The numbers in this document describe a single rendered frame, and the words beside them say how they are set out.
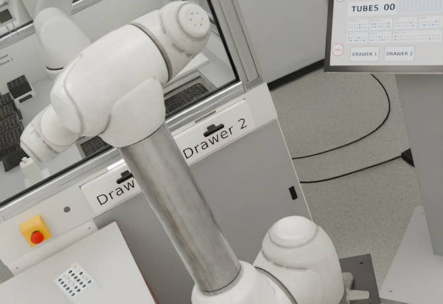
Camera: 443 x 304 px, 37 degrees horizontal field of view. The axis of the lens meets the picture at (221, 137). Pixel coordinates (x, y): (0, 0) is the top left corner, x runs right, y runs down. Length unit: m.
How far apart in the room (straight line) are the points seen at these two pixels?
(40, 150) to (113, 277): 0.53
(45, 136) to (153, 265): 0.89
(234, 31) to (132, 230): 0.75
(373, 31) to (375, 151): 1.32
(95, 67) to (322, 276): 0.69
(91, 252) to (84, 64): 1.10
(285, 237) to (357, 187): 1.71
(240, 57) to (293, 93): 1.80
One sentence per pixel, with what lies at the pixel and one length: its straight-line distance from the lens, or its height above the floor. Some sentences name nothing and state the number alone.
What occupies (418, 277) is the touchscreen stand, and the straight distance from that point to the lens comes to 2.68.
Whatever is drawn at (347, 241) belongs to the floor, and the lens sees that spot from 2.93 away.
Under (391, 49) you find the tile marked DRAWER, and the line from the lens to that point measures 2.07.
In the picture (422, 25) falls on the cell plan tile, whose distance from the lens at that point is 2.05.
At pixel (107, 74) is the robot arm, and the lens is 1.15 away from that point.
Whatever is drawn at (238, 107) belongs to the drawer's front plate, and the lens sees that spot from 2.20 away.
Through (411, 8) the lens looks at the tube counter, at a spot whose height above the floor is 1.11.
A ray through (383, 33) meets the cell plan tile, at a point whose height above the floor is 1.05.
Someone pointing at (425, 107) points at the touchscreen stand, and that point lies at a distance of 2.25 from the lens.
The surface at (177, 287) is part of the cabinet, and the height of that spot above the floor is 0.35.
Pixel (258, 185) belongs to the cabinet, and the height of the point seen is 0.58.
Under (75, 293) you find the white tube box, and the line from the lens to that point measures 2.02.
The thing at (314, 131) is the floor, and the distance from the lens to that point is 3.58.
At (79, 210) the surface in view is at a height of 0.85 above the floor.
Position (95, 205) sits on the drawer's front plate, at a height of 0.85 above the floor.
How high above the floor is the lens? 2.05
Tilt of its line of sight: 33 degrees down
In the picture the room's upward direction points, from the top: 22 degrees counter-clockwise
